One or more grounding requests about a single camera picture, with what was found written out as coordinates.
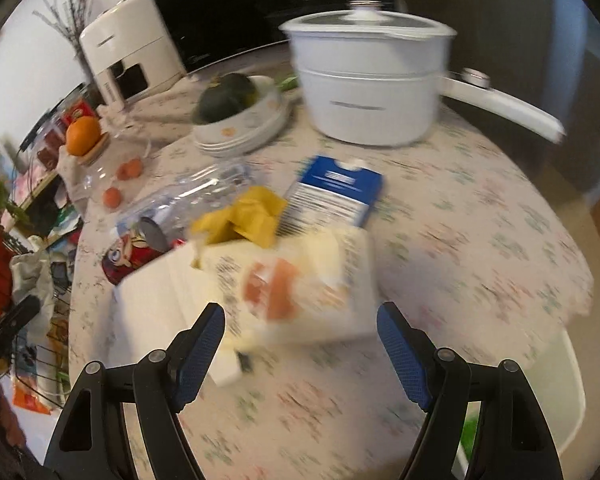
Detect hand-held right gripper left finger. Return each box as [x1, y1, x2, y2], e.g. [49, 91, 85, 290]
[44, 302, 227, 480]

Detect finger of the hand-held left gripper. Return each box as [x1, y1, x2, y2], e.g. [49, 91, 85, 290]
[0, 294, 42, 362]

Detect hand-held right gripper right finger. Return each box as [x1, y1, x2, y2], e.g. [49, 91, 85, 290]
[376, 301, 563, 480]

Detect white snack bag orange print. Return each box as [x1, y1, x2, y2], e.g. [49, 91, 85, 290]
[195, 225, 382, 347]

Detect yellow wrapper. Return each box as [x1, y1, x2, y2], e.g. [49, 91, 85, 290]
[190, 186, 289, 250]

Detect white trash bin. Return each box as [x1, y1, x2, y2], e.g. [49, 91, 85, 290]
[457, 329, 589, 480]

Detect blue carton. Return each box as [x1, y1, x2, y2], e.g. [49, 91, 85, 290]
[279, 155, 384, 239]

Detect grey white cloth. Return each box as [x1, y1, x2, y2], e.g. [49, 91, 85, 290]
[10, 247, 57, 332]

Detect white paper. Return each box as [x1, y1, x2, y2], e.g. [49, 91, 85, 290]
[111, 247, 244, 387]

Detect floral tablecloth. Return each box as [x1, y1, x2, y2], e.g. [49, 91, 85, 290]
[67, 42, 595, 480]

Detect clear plastic bottle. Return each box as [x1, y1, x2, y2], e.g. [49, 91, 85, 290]
[115, 157, 254, 242]

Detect wooden lid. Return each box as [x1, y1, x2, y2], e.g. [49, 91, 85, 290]
[75, 135, 109, 165]

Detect clear jar with red packets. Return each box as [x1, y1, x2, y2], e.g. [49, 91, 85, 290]
[32, 100, 102, 173]

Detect orange fruit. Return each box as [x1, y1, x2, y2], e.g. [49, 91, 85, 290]
[66, 116, 102, 157]

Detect white plate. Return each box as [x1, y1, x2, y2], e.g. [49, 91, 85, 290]
[195, 102, 288, 155]

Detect white floral bowl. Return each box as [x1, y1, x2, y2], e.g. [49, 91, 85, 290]
[192, 75, 284, 144]

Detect dark green squash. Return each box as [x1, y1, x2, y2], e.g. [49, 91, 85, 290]
[192, 73, 259, 126]

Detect white countertop appliance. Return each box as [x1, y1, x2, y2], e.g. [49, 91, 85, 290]
[79, 0, 187, 107]

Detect dried branches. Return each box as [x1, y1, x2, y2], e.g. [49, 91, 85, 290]
[32, 0, 95, 63]

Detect glass pot lid white knob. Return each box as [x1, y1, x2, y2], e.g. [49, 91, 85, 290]
[280, 2, 458, 42]

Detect black microwave oven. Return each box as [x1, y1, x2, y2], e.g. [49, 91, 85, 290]
[145, 0, 362, 77]

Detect grey refrigerator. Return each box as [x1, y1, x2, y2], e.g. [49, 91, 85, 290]
[395, 0, 600, 211]

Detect black wire rack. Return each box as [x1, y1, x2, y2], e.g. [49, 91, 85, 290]
[7, 280, 75, 413]

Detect white cooking pot with handle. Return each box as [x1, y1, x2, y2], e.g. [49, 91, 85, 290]
[279, 2, 567, 147]

